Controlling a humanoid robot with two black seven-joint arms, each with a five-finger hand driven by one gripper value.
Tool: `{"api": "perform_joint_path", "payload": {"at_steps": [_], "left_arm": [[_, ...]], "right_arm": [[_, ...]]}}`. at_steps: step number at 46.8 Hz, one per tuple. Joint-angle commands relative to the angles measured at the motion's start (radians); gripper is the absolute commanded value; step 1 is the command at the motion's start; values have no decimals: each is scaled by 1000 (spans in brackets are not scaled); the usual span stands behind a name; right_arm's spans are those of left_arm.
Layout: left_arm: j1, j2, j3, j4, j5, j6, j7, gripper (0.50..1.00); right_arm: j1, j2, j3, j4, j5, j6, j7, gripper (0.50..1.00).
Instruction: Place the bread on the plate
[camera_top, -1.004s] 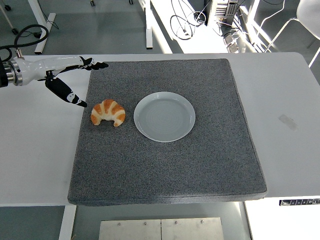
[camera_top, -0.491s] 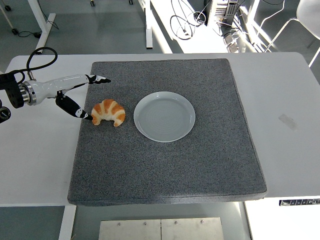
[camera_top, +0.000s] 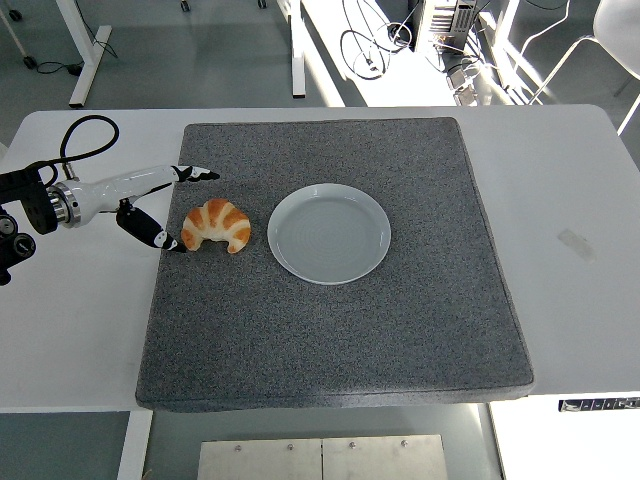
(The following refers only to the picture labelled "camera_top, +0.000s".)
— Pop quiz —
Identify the table control panel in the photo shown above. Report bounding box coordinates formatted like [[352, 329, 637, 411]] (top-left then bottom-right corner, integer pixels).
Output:
[[558, 396, 640, 414]]

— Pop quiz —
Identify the computer tower case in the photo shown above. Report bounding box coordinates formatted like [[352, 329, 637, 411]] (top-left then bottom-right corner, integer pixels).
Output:
[[413, 0, 480, 54]]

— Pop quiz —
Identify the white chair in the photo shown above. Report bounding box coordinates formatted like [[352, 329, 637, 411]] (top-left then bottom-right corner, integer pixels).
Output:
[[519, 0, 640, 136]]

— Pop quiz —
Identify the grey power adapter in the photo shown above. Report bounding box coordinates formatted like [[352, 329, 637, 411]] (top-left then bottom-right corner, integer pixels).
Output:
[[446, 68, 482, 106]]

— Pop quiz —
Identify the clear tape patch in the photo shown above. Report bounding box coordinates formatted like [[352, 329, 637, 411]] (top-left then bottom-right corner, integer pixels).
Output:
[[557, 228, 597, 265]]

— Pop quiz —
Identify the round pale grey plate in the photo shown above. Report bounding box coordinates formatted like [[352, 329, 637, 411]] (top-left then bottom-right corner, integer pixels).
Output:
[[266, 182, 393, 286]]

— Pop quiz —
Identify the black coiled floor cable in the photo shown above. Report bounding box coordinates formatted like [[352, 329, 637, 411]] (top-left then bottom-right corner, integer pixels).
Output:
[[340, 22, 416, 81]]

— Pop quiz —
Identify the grey metal plate with screws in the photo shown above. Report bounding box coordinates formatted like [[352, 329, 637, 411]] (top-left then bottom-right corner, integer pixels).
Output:
[[197, 433, 450, 480]]

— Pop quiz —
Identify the golden croissant bread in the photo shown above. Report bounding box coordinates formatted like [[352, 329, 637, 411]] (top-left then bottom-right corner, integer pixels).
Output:
[[180, 198, 252, 255]]

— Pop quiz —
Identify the grey speckled square mat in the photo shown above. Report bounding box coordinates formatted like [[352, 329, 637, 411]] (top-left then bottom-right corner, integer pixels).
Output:
[[134, 117, 535, 414]]

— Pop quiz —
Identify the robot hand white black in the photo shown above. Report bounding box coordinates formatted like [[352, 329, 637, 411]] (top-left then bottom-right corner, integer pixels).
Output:
[[72, 163, 221, 254]]

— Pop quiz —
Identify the white table leg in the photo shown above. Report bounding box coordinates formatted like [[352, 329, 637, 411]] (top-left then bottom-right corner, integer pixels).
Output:
[[478, 402, 507, 480], [115, 410, 154, 480]]

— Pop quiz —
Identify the white desk leg with foot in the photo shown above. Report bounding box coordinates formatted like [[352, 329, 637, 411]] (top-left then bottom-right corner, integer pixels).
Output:
[[288, 0, 307, 99], [53, 0, 114, 109]]

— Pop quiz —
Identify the black cable with adapter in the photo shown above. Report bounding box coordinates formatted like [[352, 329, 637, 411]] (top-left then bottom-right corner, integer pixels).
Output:
[[34, 42, 119, 77]]

